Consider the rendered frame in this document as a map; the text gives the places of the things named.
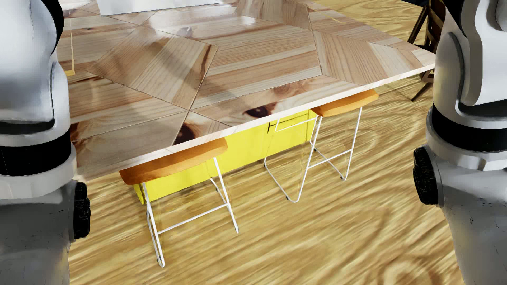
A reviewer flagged yellow counter base cabinet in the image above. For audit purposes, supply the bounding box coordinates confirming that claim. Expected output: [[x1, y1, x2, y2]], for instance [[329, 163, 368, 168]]
[[133, 110, 318, 205]]

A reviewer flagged wooden patchwork top counter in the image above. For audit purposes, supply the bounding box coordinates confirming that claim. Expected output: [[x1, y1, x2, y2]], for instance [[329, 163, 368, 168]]
[[55, 0, 436, 182]]

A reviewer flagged dark wooden chair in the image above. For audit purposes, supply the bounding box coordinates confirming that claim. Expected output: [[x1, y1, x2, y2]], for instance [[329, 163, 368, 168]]
[[407, 0, 447, 102]]

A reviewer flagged orange seat white wire stool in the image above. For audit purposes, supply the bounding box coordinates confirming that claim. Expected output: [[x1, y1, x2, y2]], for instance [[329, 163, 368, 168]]
[[119, 137, 240, 268], [264, 89, 379, 203]]

